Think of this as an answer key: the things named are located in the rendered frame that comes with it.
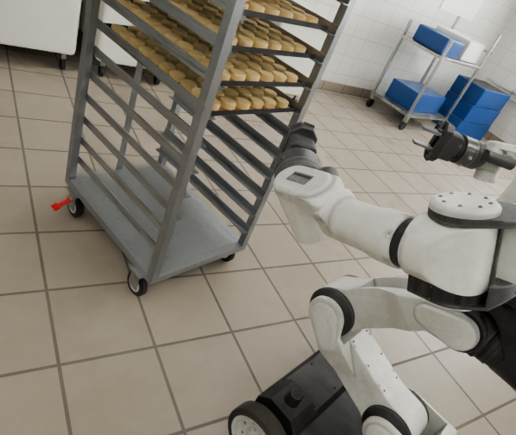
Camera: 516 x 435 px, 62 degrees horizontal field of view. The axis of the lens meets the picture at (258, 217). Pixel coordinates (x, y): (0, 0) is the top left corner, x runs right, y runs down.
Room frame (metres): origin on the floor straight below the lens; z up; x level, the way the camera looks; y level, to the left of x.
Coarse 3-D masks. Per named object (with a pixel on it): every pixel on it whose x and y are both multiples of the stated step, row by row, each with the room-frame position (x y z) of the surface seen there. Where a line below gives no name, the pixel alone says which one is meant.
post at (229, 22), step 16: (240, 0) 1.07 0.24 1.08; (224, 16) 1.08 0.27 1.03; (240, 16) 1.09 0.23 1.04; (224, 32) 1.07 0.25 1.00; (224, 48) 1.07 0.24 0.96; (224, 64) 1.09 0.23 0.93; (208, 80) 1.07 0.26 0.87; (208, 96) 1.07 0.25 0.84; (208, 112) 1.08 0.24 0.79; (192, 128) 1.07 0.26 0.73; (192, 144) 1.07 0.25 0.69; (192, 160) 1.08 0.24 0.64; (176, 176) 1.08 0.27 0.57; (176, 192) 1.07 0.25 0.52; (176, 208) 1.08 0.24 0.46; (160, 240) 1.07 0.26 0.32; (160, 256) 1.07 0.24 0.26
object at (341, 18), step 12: (348, 12) 1.46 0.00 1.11; (336, 36) 1.45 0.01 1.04; (324, 48) 1.46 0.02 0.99; (324, 60) 1.45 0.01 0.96; (312, 72) 1.46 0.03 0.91; (300, 96) 1.46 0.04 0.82; (312, 96) 1.47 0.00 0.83; (300, 120) 1.46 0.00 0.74; (264, 180) 1.46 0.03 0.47; (264, 204) 1.47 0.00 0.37; (252, 228) 1.46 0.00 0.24; (240, 240) 1.46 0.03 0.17
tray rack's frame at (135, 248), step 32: (96, 0) 1.40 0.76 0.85; (128, 128) 1.60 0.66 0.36; (160, 160) 1.77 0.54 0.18; (96, 192) 1.38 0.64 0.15; (160, 192) 1.56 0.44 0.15; (192, 192) 1.67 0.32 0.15; (128, 224) 1.28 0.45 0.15; (192, 224) 1.45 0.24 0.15; (224, 224) 1.54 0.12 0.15; (128, 256) 1.14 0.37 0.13; (192, 256) 1.26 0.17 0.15; (224, 256) 1.37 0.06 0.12
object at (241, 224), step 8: (160, 152) 1.75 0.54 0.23; (168, 160) 1.71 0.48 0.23; (176, 168) 1.67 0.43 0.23; (192, 176) 1.65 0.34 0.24; (192, 184) 1.61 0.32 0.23; (200, 184) 1.62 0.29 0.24; (208, 192) 1.59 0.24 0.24; (216, 200) 1.56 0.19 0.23; (224, 208) 1.53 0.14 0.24; (232, 216) 1.50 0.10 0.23; (240, 224) 1.47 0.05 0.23; (248, 224) 1.45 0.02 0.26
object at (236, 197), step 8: (168, 136) 1.75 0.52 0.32; (176, 136) 1.74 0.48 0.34; (176, 144) 1.71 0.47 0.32; (184, 144) 1.70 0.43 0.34; (200, 160) 1.64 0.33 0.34; (200, 168) 1.60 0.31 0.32; (208, 168) 1.61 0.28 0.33; (208, 176) 1.57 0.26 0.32; (216, 176) 1.58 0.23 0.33; (216, 184) 1.54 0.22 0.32; (224, 184) 1.55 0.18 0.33; (232, 192) 1.52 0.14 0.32; (240, 200) 1.50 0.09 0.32; (248, 200) 1.48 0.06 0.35; (248, 208) 1.47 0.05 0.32; (256, 208) 1.45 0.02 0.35
